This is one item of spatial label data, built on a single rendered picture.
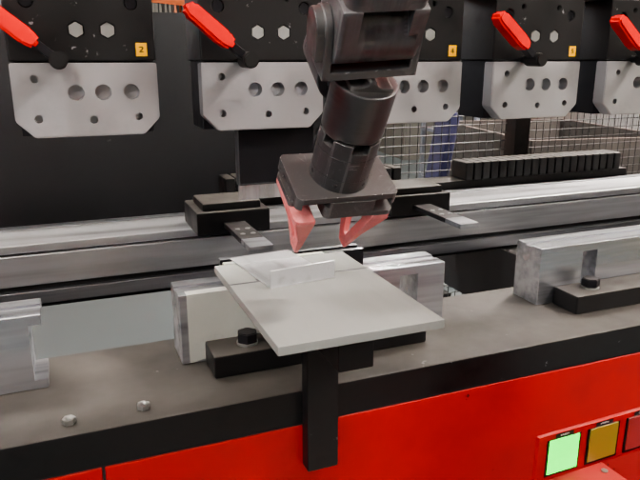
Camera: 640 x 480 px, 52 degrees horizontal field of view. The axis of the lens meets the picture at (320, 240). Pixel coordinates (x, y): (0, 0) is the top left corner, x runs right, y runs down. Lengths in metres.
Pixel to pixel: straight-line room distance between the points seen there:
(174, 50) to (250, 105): 0.55
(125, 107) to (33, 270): 0.40
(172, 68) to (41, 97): 0.59
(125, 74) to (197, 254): 0.43
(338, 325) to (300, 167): 0.16
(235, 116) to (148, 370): 0.34
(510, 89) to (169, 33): 0.67
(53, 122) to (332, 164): 0.33
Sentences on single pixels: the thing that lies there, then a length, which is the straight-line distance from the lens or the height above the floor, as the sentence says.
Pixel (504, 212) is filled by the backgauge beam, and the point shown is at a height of 0.96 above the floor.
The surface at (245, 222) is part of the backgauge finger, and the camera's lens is 1.05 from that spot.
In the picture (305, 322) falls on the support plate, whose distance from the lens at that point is 0.67.
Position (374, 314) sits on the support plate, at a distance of 0.69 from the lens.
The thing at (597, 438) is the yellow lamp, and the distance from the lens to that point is 0.88.
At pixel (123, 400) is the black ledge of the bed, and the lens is 0.81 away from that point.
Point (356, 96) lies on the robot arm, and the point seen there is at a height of 1.23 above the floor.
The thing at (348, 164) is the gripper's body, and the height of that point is 1.17.
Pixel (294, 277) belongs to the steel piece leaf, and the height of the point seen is 1.01.
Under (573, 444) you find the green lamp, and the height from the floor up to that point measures 0.82.
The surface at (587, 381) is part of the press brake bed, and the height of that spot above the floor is 0.80.
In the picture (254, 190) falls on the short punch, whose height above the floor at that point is 1.09.
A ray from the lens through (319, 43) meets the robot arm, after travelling 0.52.
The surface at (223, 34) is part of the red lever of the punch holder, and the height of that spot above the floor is 1.28.
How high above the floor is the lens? 1.26
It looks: 16 degrees down
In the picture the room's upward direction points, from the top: straight up
